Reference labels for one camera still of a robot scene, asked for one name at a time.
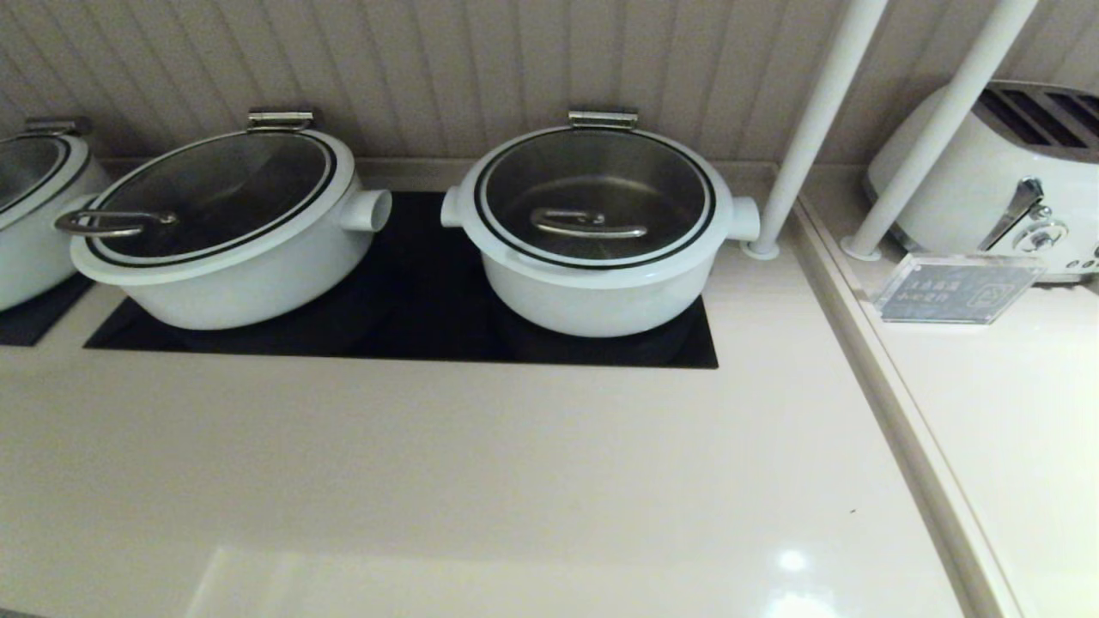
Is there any black glass cooktop panel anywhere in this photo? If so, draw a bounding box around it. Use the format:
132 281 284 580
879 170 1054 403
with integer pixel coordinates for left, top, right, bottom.
83 191 719 370

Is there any white toaster with chrome lever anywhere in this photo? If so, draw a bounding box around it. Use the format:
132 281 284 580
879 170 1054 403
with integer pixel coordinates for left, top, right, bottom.
865 79 1099 284

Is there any white round cooking pot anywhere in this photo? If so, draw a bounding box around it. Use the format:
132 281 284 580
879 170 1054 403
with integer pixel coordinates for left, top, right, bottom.
69 129 393 331
0 132 109 312
440 125 763 339

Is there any clear acrylic sign plate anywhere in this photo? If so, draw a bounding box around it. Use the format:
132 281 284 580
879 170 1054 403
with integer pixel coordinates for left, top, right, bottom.
871 252 1048 325

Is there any white round pole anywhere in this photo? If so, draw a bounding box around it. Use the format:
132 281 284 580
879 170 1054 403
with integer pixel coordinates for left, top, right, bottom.
742 0 890 261
841 0 1041 262

